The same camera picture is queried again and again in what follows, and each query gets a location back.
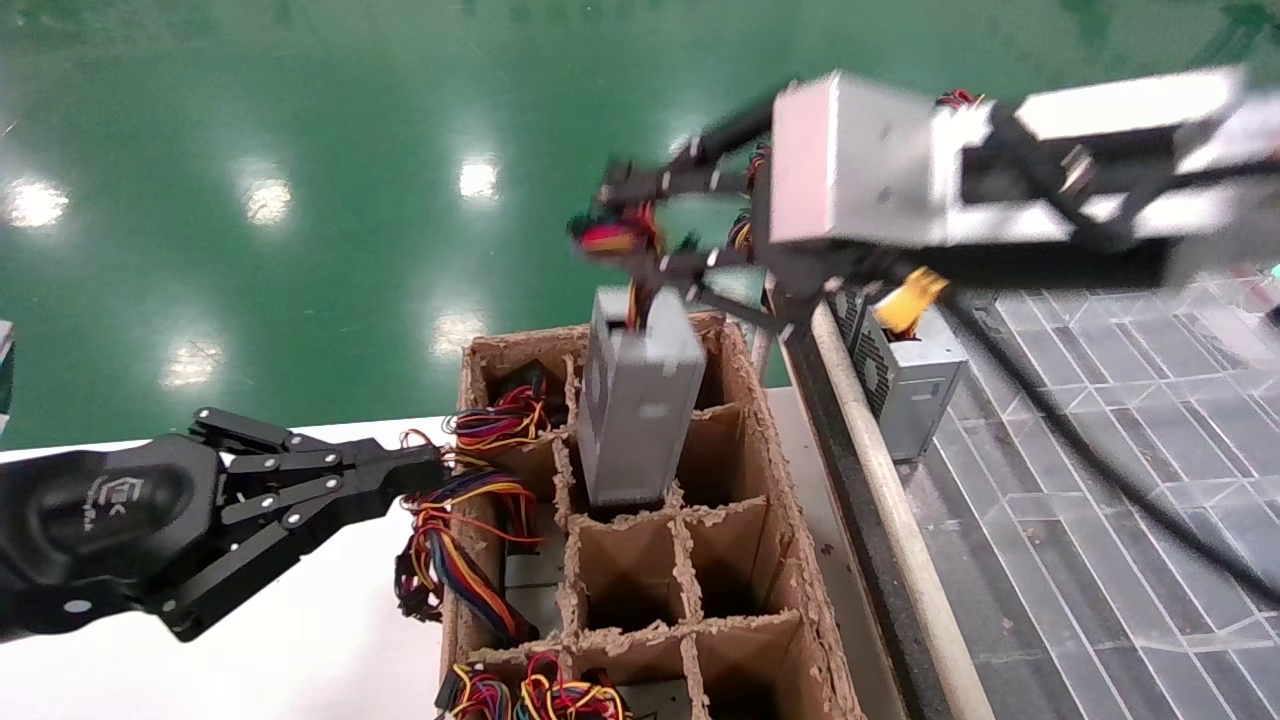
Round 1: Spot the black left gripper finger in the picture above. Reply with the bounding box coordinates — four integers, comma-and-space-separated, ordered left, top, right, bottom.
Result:
145, 470, 448, 643
190, 407, 448, 511

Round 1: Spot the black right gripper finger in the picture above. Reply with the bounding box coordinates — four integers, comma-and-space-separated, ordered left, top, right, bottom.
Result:
598, 100, 781, 206
640, 250, 811, 336

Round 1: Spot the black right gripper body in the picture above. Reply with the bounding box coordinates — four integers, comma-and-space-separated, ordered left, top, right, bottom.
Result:
750, 190, 881, 321

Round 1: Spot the grey object at edge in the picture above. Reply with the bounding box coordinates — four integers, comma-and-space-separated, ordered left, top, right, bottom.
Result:
0, 320, 16, 436

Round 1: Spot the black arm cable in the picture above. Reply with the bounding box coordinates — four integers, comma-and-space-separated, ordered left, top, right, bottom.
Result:
945, 285, 1280, 606

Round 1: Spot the clear plastic divider tray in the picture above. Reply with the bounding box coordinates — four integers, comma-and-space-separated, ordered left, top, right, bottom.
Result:
900, 265, 1280, 720

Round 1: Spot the black metal frame rail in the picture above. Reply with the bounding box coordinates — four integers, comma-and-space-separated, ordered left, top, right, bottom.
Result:
775, 330, 951, 720

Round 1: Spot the cardboard box with dividers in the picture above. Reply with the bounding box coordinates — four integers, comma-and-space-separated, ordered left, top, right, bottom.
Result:
440, 310, 866, 720

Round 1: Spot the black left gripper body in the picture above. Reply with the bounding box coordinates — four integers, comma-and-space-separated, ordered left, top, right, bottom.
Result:
0, 435, 241, 641

